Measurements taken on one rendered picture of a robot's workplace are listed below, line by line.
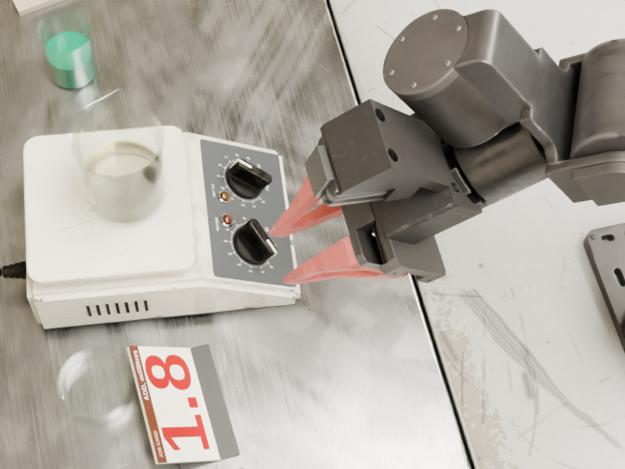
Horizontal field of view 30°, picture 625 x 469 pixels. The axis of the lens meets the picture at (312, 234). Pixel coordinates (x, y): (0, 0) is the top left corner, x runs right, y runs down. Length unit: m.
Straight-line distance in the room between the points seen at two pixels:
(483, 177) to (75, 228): 0.31
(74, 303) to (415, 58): 0.34
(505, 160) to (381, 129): 0.09
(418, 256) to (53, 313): 0.29
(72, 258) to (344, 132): 0.27
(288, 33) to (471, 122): 0.40
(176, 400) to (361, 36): 0.37
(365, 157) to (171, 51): 0.41
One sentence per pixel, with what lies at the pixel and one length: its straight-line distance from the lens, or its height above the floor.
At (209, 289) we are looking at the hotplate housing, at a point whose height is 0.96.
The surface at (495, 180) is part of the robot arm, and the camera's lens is 0.71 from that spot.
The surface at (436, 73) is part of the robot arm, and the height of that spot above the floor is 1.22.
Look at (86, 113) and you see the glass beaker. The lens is 0.81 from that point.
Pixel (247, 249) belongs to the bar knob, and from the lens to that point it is 0.88.
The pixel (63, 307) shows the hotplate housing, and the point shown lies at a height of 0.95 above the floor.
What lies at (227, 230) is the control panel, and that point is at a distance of 0.88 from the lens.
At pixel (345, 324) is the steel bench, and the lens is 0.91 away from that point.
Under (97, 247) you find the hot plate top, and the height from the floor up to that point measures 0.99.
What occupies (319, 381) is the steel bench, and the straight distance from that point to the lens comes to 0.90.
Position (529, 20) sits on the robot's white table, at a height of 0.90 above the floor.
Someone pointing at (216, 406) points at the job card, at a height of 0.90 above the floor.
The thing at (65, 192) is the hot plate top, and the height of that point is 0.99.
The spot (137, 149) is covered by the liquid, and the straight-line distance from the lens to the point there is 0.85.
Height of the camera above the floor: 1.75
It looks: 64 degrees down
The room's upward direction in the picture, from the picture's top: 8 degrees clockwise
